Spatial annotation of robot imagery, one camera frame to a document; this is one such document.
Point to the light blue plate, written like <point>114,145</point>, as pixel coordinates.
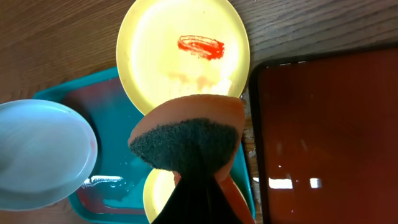
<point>48,150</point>

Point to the teal plastic tray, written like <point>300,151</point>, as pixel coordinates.
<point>114,191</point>

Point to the orange sponge with green pad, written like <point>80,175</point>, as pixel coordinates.
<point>196,137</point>

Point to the yellow plate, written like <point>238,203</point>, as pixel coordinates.
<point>167,49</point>
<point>161,183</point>

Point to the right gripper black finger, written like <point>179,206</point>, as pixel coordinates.
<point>203,203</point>

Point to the black tray with red water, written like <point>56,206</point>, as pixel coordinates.
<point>325,129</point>

